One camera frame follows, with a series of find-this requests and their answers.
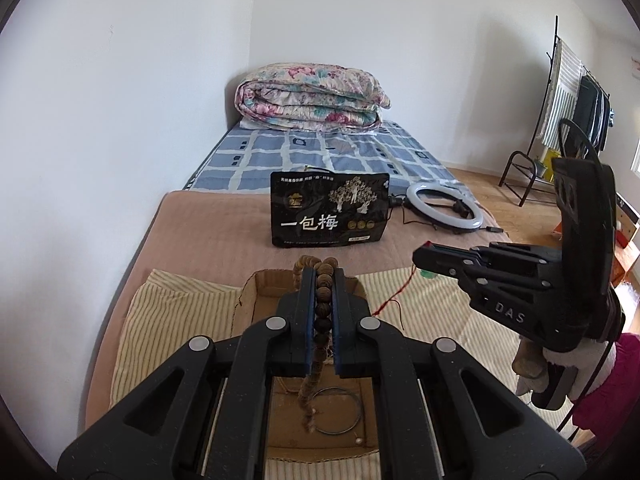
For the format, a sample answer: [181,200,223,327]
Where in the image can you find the black snack pouch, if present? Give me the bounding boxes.
[270,171,391,248]

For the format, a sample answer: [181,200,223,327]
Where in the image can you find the wooden bead necklace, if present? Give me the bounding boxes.
[292,256,341,433]

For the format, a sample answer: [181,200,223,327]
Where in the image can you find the dark blue bangle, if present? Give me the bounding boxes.
[312,387,362,436]

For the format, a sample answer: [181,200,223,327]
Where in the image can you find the green pendant with red cord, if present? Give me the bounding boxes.
[372,262,436,318]

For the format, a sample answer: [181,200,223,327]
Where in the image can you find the tan bed cover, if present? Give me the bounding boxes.
[82,190,511,426]

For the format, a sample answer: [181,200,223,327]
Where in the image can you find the person's right forearm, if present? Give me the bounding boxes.
[570,335,640,433]

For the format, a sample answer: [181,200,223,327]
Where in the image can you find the dark hanging clothes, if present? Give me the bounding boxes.
[570,75,613,153]

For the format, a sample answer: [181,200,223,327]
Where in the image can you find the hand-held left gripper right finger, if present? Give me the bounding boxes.
[332,267,586,480]

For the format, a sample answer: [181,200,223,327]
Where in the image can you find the white ring light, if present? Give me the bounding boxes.
[405,182,485,233]

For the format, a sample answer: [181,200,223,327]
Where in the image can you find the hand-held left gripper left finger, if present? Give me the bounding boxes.
[57,266,318,480]

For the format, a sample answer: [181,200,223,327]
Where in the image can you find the person's right hand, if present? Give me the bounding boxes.
[512,337,618,395]

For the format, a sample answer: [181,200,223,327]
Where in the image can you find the blue plaid bed sheet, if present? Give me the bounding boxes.
[182,120,476,201]

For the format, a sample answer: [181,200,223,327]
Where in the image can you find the striped hanging towel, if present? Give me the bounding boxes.
[537,40,583,152]

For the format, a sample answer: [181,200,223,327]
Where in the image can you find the striped cream cloth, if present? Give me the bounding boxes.
[110,267,596,480]

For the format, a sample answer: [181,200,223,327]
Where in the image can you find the floral folded quilt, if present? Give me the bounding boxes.
[235,62,392,133]

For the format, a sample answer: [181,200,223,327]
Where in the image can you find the cardboard box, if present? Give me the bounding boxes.
[232,269,381,453]

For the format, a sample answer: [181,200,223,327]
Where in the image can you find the wooden cabinet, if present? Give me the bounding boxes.
[612,192,640,286]

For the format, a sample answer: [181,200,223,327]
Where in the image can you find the black clothes rack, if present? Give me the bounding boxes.
[532,15,613,158]

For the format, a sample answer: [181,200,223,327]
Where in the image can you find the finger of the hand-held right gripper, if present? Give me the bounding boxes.
[450,272,568,348]
[412,241,563,288]

